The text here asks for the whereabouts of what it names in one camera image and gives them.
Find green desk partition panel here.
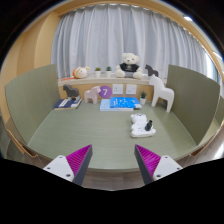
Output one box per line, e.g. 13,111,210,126
4,63,62,145
165,64,222,146

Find cream teddy bear black shirt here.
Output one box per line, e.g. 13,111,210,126
115,52,144,80

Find beige window ledge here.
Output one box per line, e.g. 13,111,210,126
58,74,168,88

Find grey horse figurine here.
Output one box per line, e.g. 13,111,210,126
62,83,81,101

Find light blue book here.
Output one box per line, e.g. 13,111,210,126
99,98,134,112

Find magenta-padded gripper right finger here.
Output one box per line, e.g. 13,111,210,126
133,143,184,186

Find black horse figurine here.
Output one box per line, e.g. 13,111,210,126
144,64,160,78

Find dark blue book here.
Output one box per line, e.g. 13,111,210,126
53,97,83,111

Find small black charger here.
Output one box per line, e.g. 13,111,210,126
144,119,154,132

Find ceiling lights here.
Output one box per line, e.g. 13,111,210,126
182,14,224,64

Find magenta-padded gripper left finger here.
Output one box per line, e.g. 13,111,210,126
42,143,94,187

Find large white horse figurine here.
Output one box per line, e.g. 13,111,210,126
148,74,175,113

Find white wall socket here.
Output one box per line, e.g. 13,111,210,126
125,83,138,96
111,83,124,96

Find pink horse figurine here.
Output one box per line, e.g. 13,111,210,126
83,85,102,105

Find orange and white lion plush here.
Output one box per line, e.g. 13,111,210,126
60,65,91,82

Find purple round number disc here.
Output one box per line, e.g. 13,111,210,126
98,85,113,99

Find white pleated curtain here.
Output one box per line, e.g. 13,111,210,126
50,3,214,81

